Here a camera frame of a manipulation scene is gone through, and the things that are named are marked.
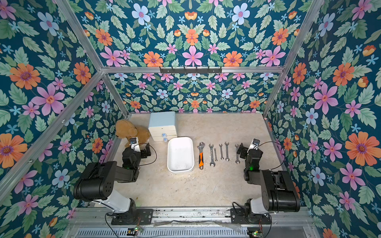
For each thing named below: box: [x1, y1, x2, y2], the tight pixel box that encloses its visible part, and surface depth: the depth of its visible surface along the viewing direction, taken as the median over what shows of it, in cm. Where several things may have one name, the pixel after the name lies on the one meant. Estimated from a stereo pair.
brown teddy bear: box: [115, 119, 151, 148], surface depth 90 cm
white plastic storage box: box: [167, 136, 195, 174], surface depth 97 cm
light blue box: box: [147, 111, 178, 143], surface depth 98 cm
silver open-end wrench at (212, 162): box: [208, 143, 216, 167], surface depth 97 cm
